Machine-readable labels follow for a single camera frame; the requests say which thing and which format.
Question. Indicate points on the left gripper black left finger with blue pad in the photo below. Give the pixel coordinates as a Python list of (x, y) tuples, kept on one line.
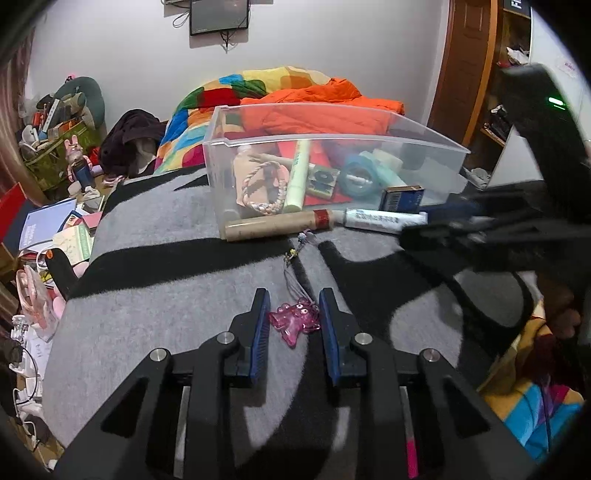
[(133, 434)]

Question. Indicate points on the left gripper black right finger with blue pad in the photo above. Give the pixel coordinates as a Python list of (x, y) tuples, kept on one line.
[(419, 418)]

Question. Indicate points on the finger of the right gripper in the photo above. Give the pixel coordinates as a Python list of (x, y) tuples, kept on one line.
[(482, 204), (443, 239)]

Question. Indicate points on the mint white small bottle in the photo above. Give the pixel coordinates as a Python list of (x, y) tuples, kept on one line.
[(385, 174)]

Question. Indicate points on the blue tape roll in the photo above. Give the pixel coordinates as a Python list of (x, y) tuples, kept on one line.
[(359, 177)]

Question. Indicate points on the magenta plastic charm keychain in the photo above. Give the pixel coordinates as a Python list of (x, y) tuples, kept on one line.
[(302, 314)]

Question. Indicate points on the pale green long tube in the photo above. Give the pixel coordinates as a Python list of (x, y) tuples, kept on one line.
[(297, 184)]

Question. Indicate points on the beige foundation tube white cap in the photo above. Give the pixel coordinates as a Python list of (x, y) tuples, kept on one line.
[(261, 181)]

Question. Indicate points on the dark purple spray bottle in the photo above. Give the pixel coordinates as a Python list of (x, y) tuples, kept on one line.
[(341, 156)]

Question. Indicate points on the blue orange small box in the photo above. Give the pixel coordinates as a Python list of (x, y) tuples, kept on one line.
[(402, 199)]

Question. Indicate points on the white green ointment tube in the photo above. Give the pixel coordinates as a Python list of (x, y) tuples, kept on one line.
[(382, 221)]

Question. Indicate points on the grey black blanket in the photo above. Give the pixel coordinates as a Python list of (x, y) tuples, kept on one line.
[(160, 276)]

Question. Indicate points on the brown cardboard tube red band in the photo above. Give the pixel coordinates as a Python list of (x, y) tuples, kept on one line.
[(276, 225)]

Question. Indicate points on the wooden wardrobe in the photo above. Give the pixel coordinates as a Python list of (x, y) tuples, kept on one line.
[(477, 38)]

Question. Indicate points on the red envelope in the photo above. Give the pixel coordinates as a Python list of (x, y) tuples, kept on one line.
[(318, 157)]

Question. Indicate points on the orange blanket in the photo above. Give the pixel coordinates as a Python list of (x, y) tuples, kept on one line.
[(334, 108)]

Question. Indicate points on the clear plastic storage bin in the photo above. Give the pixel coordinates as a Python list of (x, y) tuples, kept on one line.
[(418, 154)]

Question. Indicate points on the blue notebook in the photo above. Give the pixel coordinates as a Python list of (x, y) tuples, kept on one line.
[(42, 224)]

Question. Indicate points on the bunny figurine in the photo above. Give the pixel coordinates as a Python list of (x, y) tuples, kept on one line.
[(79, 169)]

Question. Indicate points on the dark clothes pile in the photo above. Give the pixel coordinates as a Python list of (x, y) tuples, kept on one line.
[(131, 144)]

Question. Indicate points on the colorful patchwork quilt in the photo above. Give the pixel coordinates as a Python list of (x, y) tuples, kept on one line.
[(181, 147)]

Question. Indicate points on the green basket of clutter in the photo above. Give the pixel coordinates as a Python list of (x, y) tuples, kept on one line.
[(75, 113)]

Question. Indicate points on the wall mounted monitor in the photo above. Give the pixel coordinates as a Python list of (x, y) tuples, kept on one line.
[(211, 16)]

